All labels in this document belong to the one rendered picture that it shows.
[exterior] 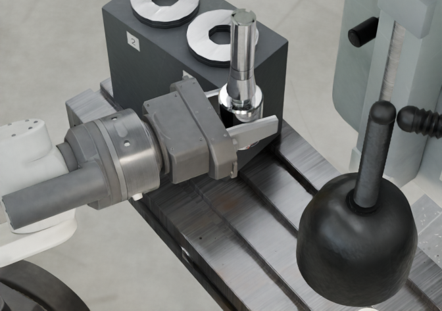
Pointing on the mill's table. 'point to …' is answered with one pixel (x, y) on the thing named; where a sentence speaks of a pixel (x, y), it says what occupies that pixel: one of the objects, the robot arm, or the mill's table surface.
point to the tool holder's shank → (242, 56)
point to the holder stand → (185, 47)
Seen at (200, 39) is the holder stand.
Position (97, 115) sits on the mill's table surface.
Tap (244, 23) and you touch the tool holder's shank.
